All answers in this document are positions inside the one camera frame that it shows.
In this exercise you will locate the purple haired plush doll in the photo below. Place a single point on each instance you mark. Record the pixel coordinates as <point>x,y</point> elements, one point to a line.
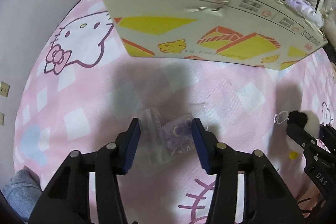
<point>308,11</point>

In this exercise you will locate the open cardboard box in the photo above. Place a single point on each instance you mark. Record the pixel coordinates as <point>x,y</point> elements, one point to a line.
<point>259,33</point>

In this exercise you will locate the black white pompom plush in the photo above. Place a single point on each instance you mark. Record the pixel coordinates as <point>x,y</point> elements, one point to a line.
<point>301,118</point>

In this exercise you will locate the lower wall socket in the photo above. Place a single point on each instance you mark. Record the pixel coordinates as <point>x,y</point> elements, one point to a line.
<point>2,117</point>

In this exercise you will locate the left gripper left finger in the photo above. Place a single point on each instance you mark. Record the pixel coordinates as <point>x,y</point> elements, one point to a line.
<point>66,197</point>

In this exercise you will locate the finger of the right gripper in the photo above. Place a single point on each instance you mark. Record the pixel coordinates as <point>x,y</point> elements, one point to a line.
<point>327,135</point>
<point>298,138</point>

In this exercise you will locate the wall socket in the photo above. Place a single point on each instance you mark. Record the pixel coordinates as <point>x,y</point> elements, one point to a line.
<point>2,117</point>
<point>4,89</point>

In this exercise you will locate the person's right hand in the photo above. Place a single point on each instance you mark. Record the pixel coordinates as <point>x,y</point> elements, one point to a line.
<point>310,198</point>

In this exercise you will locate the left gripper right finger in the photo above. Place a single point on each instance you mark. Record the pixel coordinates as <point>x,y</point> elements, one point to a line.
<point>267,199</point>

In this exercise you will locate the pink Hello Kitty bedsheet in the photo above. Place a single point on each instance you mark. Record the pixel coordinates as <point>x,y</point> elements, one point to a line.
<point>84,89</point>

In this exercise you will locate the clear bag purple charm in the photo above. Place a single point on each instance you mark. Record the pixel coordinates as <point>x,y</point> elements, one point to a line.
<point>165,136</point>

